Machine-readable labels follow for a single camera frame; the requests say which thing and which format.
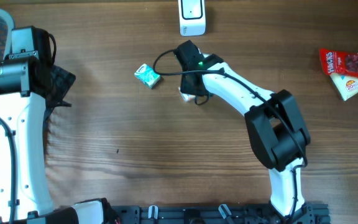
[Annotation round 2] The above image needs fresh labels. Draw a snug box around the teal tissue pack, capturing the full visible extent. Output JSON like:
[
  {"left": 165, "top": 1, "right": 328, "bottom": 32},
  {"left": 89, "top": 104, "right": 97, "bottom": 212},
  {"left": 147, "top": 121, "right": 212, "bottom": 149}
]
[{"left": 134, "top": 63, "right": 161, "bottom": 89}]

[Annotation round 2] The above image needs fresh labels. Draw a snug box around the white barcode scanner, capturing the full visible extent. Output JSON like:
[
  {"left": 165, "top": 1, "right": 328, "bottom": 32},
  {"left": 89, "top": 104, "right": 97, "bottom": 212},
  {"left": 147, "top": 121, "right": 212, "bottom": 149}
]
[{"left": 178, "top": 0, "right": 206, "bottom": 37}]

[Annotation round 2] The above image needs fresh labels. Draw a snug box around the orange tissue pack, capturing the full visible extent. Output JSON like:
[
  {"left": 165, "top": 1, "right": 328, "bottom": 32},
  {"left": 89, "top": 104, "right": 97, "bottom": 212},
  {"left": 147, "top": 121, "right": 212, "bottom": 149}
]
[{"left": 178, "top": 88, "right": 196, "bottom": 103}]

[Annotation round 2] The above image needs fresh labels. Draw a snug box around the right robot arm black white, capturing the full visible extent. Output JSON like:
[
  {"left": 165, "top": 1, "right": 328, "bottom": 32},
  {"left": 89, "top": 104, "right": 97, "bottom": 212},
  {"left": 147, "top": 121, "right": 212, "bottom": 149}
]
[{"left": 173, "top": 40, "right": 311, "bottom": 220}]

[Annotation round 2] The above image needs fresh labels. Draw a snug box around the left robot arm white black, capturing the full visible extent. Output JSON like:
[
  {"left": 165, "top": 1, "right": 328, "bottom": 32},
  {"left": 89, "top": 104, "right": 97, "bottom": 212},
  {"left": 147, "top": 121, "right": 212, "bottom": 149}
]
[{"left": 0, "top": 26, "right": 121, "bottom": 223}]

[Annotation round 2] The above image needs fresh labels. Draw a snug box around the red snack packet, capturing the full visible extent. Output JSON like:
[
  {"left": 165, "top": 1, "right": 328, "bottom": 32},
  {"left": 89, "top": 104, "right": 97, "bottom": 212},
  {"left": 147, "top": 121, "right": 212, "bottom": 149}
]
[{"left": 319, "top": 49, "right": 358, "bottom": 78}]

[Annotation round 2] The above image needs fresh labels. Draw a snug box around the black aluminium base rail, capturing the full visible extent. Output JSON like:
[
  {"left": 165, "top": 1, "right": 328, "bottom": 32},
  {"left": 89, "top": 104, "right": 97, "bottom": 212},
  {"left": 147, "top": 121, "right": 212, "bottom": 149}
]
[{"left": 112, "top": 203, "right": 331, "bottom": 224}]

